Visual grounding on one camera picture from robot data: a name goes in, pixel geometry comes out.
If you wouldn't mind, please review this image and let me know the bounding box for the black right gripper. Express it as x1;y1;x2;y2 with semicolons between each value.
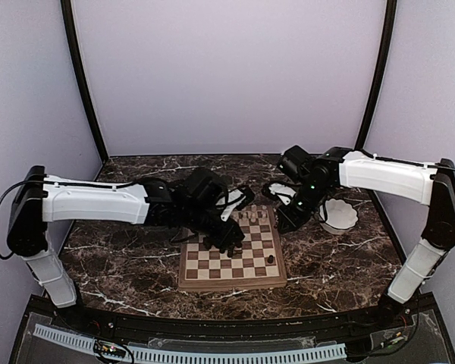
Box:
277;180;331;233

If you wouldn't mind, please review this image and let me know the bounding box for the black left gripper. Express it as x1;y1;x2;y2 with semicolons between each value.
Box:
182;203;245;250

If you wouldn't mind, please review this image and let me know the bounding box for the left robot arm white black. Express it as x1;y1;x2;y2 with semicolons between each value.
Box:
7;165;254;331

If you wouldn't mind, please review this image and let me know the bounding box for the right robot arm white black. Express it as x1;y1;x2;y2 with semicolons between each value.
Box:
265;146;455;329

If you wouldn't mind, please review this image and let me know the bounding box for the pile of dark chess pieces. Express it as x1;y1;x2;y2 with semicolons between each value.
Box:
202;237;243;258

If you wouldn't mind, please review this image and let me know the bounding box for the wooden chess board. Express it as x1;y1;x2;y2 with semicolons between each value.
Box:
178;205;287;292

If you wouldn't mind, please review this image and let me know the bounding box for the white knight right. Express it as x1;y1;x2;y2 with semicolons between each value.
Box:
250;205;258;222

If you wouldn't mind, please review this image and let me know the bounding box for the white scalloped bowl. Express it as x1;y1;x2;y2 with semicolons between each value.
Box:
319;199;359;235

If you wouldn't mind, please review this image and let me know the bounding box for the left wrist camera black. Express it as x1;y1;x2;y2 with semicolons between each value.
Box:
183;167;227;207

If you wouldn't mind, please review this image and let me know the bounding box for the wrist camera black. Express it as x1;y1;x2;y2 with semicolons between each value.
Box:
183;167;227;207
277;145;315;182

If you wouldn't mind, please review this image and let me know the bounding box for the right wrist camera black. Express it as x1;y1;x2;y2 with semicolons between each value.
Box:
277;145;315;182

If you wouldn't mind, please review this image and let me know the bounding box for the black front rail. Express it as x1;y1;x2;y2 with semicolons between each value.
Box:
111;314;353;340

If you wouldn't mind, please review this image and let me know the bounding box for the white slotted cable duct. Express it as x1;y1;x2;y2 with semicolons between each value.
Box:
33;324;347;363

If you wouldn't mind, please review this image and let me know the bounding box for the right black corner post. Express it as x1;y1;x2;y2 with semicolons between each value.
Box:
350;0;398;162

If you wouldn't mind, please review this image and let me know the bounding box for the black corner post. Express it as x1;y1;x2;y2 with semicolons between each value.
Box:
350;0;398;162
60;0;109;164

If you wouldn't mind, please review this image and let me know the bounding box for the left black corner post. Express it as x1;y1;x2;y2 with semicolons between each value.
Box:
60;0;109;164

